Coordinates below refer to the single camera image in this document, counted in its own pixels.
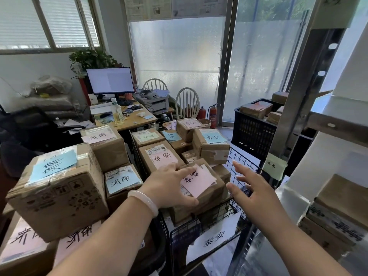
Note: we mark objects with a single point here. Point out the person's right hand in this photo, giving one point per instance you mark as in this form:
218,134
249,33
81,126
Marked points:
256,195

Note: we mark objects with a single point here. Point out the person's left hand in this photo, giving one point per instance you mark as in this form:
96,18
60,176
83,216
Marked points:
165,185

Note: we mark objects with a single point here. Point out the person's right thumb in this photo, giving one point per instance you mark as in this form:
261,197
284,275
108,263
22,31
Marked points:
234,190

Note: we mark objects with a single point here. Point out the person's left thumb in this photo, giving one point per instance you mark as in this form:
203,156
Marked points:
187,201

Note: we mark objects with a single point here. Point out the person's left forearm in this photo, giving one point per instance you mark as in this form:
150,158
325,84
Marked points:
109,241

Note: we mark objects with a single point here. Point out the person's right forearm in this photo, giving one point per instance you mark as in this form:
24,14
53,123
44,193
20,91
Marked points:
290,244

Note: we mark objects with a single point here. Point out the small plain cardboard box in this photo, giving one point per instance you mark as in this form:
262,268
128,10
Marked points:
222,173
189,156

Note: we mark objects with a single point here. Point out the cardboard box loose pink label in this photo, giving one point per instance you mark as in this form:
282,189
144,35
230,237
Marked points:
211,189

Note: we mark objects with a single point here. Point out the white paper sign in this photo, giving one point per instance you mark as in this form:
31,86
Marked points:
214,237

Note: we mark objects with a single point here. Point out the green sticky note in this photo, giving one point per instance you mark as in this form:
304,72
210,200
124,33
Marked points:
274,166

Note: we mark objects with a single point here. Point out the taped box with blue label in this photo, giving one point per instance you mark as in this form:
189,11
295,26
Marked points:
211,146

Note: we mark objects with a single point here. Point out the long box with pink label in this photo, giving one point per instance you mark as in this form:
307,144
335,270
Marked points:
159,158

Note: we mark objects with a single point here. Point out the black plastic crate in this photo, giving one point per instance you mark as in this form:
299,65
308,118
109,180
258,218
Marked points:
253,132

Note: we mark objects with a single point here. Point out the cardboard box with blue label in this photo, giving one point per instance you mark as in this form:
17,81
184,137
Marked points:
175,139

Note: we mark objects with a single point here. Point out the small box with blue label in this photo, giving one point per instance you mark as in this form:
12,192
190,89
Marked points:
122,181

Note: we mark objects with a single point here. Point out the small cardboard box pink label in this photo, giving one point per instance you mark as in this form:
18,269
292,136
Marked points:
188,127

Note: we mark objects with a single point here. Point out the woven waste basket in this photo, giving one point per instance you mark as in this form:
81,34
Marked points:
204,122

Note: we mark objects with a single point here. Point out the cardboard box with green label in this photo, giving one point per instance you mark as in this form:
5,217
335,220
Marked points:
148,137

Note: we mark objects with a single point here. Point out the red fire extinguisher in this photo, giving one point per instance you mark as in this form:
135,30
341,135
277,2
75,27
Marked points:
201,113
213,116

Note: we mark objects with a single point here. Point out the small brown parcel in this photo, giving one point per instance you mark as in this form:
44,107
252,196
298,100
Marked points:
273,117
280,97

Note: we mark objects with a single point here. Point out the brown parcel with red label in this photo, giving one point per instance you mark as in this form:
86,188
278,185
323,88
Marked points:
256,109

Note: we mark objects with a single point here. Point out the cardboard box with pink label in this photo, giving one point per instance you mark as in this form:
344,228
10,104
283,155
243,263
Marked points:
110,150

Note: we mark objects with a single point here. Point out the wooden office desk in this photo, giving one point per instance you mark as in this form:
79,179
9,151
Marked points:
135,119

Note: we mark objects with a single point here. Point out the white spindle back chair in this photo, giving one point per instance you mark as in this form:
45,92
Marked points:
187,103
155,84

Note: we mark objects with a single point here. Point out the white office printer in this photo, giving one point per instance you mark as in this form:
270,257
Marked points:
153,103

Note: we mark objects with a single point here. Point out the cardboard box with striped tape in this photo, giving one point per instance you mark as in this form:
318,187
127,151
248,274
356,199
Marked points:
336,215

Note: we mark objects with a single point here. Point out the plastic bottle yellow drink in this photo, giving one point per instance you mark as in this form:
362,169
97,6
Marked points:
118,113

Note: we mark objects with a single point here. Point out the black keyboard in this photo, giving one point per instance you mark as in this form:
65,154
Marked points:
125,102

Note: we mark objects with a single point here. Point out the flat box with pink sheet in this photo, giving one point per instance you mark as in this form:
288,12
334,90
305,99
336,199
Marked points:
21,244
76,240

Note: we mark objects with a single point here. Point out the black computer mouse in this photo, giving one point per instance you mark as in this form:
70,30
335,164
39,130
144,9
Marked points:
105,114

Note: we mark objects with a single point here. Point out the large printed cardboard box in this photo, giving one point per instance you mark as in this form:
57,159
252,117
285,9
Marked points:
61,198

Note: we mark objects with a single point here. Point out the metal shelf rack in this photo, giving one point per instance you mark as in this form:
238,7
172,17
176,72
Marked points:
313,91

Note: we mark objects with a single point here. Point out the computer monitor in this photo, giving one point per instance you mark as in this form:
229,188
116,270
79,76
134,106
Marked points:
110,80

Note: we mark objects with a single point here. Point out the black office chair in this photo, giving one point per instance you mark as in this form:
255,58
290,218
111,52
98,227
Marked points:
31,132

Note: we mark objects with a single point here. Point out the pile of filled plastic bags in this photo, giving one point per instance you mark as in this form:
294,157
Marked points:
53,96

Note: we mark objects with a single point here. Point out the green potted plant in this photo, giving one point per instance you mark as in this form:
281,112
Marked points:
92,58

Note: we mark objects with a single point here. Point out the newspaper sheets on glass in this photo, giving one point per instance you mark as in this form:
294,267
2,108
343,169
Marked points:
175,7

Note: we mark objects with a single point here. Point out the pale paper shelf label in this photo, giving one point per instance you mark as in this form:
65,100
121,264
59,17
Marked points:
335,11

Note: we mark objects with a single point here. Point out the window with blinds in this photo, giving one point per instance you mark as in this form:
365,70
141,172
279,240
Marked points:
43,22

